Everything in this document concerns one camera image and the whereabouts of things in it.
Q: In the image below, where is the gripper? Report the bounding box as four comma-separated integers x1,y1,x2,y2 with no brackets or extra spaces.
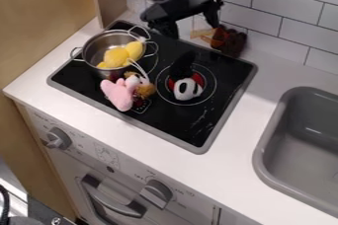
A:
138,0,226,39

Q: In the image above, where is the black and white plush bear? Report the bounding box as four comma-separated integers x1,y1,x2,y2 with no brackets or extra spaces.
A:
166,50,208,102

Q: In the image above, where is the brown toy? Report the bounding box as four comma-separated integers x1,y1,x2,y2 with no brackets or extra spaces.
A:
190,25,249,58

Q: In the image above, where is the yellow toy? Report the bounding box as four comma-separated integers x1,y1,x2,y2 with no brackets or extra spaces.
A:
95,39,147,70

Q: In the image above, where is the silver pot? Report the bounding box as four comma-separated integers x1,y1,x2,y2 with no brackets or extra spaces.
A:
68,26,160,79

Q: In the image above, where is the toy stove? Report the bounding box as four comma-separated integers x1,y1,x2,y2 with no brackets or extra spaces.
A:
45,20,259,156

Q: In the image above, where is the pink plush toy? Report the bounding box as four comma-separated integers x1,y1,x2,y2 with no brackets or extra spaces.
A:
99,68,159,113

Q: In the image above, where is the toy sink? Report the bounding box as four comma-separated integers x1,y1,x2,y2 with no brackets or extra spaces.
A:
252,86,338,219

